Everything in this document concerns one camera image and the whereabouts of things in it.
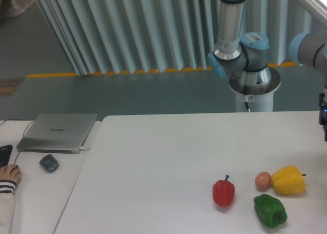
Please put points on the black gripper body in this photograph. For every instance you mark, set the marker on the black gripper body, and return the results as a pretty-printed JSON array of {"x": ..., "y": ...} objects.
[{"x": 322, "y": 108}]

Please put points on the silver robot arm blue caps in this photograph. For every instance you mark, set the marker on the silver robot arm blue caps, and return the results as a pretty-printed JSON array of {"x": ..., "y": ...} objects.
[{"x": 245, "y": 58}]

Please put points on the forearm in white sleeve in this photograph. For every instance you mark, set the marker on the forearm in white sleeve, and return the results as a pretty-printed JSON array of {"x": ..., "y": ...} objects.
[{"x": 7, "y": 204}]

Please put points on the person's hand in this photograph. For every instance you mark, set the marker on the person's hand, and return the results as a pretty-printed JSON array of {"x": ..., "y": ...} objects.
[{"x": 10, "y": 173}]

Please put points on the yellow bell pepper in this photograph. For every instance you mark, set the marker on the yellow bell pepper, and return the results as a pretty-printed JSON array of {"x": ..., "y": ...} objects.
[{"x": 288, "y": 181}]

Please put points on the brown egg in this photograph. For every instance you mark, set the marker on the brown egg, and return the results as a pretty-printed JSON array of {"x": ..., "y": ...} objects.
[{"x": 262, "y": 180}]

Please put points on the green bell pepper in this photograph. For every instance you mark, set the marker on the green bell pepper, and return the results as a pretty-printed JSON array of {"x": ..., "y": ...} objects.
[{"x": 270, "y": 210}]

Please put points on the red bell pepper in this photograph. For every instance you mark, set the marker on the red bell pepper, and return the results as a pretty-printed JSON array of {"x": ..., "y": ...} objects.
[{"x": 223, "y": 192}]

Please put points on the white folding screen partition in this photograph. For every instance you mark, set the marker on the white folding screen partition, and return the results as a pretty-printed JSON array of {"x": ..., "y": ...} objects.
[{"x": 131, "y": 35}]

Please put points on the silver closed laptop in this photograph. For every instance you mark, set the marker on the silver closed laptop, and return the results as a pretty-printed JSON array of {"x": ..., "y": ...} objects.
[{"x": 58, "y": 133}]

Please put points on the dark grey computer mouse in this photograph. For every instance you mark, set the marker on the dark grey computer mouse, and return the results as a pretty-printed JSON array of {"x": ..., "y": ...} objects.
[{"x": 49, "y": 163}]

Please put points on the black keyboard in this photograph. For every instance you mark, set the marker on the black keyboard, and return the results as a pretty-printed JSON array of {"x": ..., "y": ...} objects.
[{"x": 5, "y": 153}]

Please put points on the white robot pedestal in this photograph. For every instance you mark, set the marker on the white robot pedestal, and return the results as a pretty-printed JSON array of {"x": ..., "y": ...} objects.
[{"x": 254, "y": 91}]

